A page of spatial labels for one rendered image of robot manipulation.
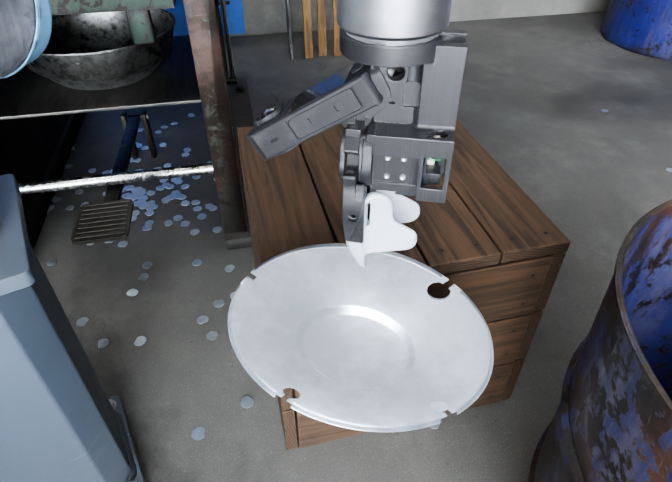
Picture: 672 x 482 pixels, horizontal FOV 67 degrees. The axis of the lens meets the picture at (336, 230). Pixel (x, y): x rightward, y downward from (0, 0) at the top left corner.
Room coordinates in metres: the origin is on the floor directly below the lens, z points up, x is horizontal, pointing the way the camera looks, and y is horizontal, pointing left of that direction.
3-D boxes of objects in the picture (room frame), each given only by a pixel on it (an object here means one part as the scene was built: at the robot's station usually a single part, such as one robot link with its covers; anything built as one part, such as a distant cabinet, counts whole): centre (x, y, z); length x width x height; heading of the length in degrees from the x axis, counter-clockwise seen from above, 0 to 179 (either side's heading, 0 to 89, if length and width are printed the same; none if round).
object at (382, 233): (0.33, -0.04, 0.48); 0.06 x 0.03 x 0.09; 79
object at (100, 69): (1.12, 0.52, 0.36); 0.34 x 0.34 x 0.10
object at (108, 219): (0.99, 0.49, 0.14); 0.59 x 0.10 x 0.05; 12
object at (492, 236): (0.63, -0.06, 0.18); 0.40 x 0.38 x 0.35; 14
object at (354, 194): (0.33, -0.02, 0.52); 0.05 x 0.02 x 0.09; 169
